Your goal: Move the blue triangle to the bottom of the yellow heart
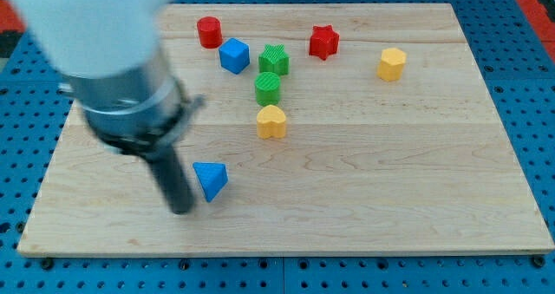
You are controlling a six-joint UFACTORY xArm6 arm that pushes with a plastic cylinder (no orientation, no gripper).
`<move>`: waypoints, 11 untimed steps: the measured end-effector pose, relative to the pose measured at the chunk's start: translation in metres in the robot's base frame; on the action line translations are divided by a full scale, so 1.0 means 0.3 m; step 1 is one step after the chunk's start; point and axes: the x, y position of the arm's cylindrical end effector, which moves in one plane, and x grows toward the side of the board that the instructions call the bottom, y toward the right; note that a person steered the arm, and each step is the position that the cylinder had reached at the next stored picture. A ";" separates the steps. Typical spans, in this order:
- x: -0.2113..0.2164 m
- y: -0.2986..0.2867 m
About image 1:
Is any wooden board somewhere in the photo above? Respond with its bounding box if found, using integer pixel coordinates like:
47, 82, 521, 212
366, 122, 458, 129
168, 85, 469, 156
18, 3, 554, 258

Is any yellow heart block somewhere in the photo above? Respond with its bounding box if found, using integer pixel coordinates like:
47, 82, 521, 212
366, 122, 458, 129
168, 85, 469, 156
256, 105, 287, 139

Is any red cylinder block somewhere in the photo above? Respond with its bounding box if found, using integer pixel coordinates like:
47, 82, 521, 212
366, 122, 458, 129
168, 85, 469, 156
197, 16, 223, 49

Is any blue triangle block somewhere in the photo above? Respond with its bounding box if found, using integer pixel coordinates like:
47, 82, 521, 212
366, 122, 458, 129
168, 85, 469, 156
193, 162, 228, 203

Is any yellow hexagon block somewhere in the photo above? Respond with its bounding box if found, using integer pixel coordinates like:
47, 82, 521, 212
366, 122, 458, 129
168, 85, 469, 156
376, 48, 407, 82

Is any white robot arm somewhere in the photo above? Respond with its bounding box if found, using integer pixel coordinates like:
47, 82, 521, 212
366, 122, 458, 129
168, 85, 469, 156
10, 0, 204, 214

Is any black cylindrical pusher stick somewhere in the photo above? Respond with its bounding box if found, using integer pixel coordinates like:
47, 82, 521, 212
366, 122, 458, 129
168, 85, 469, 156
145, 146, 195, 214

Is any red star block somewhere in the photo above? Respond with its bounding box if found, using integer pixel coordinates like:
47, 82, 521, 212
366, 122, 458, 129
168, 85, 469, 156
309, 24, 340, 61

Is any green cylinder block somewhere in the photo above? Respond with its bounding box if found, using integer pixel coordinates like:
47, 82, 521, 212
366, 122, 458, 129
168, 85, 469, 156
254, 72, 281, 107

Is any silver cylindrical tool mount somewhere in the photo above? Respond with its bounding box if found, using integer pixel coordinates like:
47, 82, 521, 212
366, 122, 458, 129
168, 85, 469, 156
58, 48, 205, 156

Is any blue cube block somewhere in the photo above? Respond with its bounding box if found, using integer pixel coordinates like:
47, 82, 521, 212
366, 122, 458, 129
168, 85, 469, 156
219, 38, 250, 75

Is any green star block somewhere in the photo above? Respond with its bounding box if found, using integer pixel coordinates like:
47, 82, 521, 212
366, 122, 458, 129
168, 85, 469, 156
258, 44, 290, 75

